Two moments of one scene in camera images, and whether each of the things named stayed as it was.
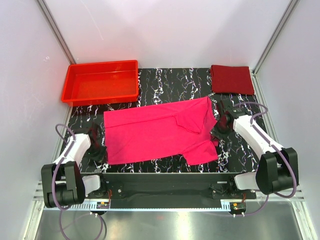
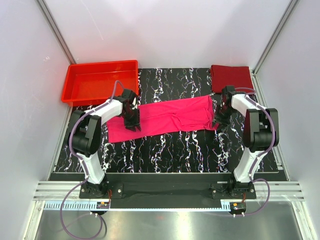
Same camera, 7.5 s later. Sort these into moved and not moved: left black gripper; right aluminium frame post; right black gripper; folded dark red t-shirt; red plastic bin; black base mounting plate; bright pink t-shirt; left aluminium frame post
Moved: left black gripper; bright pink t-shirt; right black gripper
Not moved: left aluminium frame post; black base mounting plate; folded dark red t-shirt; red plastic bin; right aluminium frame post
